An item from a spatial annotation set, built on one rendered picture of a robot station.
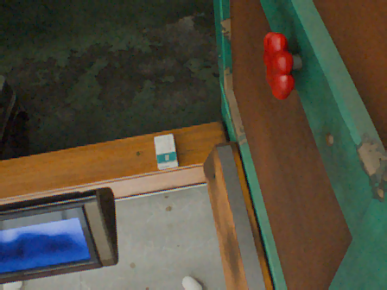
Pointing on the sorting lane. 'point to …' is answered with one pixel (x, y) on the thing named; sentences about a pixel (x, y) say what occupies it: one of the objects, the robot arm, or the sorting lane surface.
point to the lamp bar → (58, 235)
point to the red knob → (280, 65)
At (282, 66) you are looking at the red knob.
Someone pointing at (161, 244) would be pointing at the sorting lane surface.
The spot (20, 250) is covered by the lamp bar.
